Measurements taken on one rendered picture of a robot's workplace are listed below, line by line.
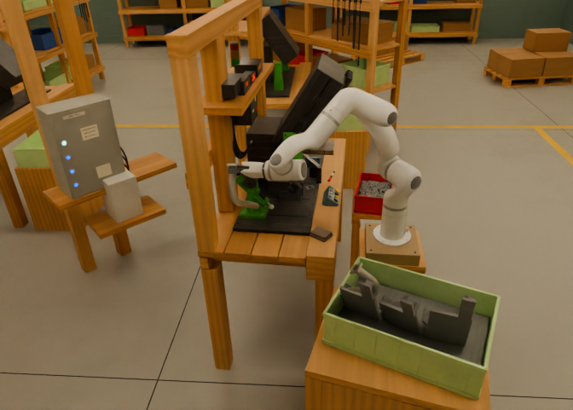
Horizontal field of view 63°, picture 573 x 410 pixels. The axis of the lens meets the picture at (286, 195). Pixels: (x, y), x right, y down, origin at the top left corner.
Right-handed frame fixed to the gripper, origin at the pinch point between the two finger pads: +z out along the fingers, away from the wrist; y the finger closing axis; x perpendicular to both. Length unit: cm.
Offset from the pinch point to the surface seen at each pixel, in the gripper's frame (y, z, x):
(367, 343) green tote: -24, -55, 64
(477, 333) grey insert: -48, -93, 57
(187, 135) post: 4.1, 24.2, -15.7
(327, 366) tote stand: -21, -40, 75
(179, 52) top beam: 26, 16, -43
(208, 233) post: -30.1, 30.1, 23.9
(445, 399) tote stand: -27, -84, 80
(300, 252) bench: -54, -10, 29
